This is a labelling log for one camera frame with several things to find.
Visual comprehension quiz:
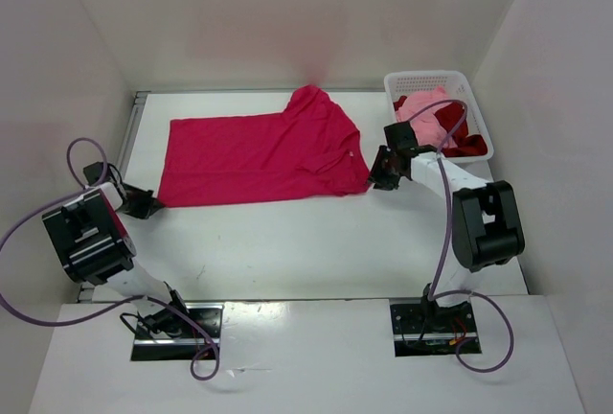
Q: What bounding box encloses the magenta t shirt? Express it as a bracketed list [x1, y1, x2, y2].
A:
[158, 85, 370, 208]

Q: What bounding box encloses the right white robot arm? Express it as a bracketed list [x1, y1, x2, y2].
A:
[369, 146, 525, 331]

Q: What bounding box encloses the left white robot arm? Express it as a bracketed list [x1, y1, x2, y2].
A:
[42, 181, 192, 337]

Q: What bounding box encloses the light pink t shirt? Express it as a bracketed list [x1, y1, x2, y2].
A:
[394, 86, 453, 147]

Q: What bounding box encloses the white plastic basket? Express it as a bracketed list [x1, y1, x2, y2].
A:
[384, 70, 494, 163]

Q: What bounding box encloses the dark red t shirt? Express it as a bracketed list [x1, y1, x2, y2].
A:
[392, 95, 489, 160]

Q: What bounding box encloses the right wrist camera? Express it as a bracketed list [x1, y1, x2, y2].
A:
[384, 122, 419, 150]

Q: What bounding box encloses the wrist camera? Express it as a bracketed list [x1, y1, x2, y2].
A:
[384, 122, 419, 150]
[82, 162, 122, 187]

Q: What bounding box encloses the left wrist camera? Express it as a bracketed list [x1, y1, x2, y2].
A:
[82, 162, 122, 187]

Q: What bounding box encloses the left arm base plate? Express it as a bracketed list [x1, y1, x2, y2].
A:
[131, 302, 225, 362]

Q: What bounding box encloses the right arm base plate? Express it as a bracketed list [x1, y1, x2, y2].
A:
[389, 298, 482, 357]

